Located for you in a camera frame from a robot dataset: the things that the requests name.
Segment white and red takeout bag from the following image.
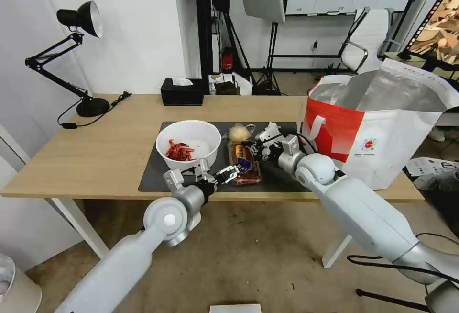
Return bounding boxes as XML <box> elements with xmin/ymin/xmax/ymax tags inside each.
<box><xmin>296</xmin><ymin>58</ymin><xmax>459</xmax><ymax>190</ymax></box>

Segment clear plastic snack wrapper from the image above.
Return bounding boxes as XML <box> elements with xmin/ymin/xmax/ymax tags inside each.
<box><xmin>228</xmin><ymin>140</ymin><xmax>263</xmax><ymax>187</ymax></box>

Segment crumpled beige tissue ball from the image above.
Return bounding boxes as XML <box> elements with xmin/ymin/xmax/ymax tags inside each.
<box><xmin>229</xmin><ymin>123</ymin><xmax>251</xmax><ymax>141</ymax></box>

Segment white paper bowl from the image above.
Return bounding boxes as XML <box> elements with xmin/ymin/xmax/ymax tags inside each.
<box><xmin>155</xmin><ymin>120</ymin><xmax>222</xmax><ymax>173</ymax></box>

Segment red crayfish shells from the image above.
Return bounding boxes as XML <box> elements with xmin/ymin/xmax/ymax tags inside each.
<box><xmin>164</xmin><ymin>139</ymin><xmax>196</xmax><ymax>162</ymax></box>

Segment black table mat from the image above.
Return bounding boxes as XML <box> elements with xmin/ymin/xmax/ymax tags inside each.
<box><xmin>138</xmin><ymin>122</ymin><xmax>316</xmax><ymax>193</ymax></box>

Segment black tissue box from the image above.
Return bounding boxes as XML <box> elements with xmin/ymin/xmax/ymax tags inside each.
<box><xmin>160</xmin><ymin>78</ymin><xmax>204</xmax><ymax>107</ymax></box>

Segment red canister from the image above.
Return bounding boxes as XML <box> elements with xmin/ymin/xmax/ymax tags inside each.
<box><xmin>220</xmin><ymin>48</ymin><xmax>234</xmax><ymax>73</ymax></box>

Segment black light stand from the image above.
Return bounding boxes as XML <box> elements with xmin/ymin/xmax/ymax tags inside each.
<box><xmin>251</xmin><ymin>20</ymin><xmax>284</xmax><ymax>95</ymax></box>

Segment white table leg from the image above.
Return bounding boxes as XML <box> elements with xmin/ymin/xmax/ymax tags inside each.
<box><xmin>321</xmin><ymin>234</ymin><xmax>354</xmax><ymax>269</ymax></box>
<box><xmin>46</xmin><ymin>198</ymin><xmax>110</xmax><ymax>260</ymax></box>

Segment white robot front shell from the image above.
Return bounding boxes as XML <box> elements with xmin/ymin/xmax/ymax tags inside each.
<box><xmin>209</xmin><ymin>304</ymin><xmax>262</xmax><ymax>313</ymax></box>

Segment black desk lamp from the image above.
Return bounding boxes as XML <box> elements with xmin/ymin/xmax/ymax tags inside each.
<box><xmin>24</xmin><ymin>0</ymin><xmax>111</xmax><ymax>118</ymax></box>

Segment white office chair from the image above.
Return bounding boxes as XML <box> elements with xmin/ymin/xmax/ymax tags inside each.
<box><xmin>339</xmin><ymin>7</ymin><xmax>395</xmax><ymax>75</ymax></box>

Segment printed white papers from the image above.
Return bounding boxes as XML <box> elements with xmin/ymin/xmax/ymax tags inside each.
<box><xmin>407</xmin><ymin>158</ymin><xmax>459</xmax><ymax>178</ymax></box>

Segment white waste bin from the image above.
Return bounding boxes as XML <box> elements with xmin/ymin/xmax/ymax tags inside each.
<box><xmin>0</xmin><ymin>254</ymin><xmax>43</xmax><ymax>313</ymax></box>

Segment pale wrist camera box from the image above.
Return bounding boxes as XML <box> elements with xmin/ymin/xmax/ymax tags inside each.
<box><xmin>255</xmin><ymin>122</ymin><xmax>284</xmax><ymax>143</ymax></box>
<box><xmin>186</xmin><ymin>158</ymin><xmax>211</xmax><ymax>181</ymax></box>

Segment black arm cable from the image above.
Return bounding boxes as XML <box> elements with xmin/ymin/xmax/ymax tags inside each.
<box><xmin>346</xmin><ymin>233</ymin><xmax>459</xmax><ymax>298</ymax></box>

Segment black lamp cable with switch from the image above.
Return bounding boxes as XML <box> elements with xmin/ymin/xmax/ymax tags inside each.
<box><xmin>57</xmin><ymin>90</ymin><xmax>132</xmax><ymax>130</ymax></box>

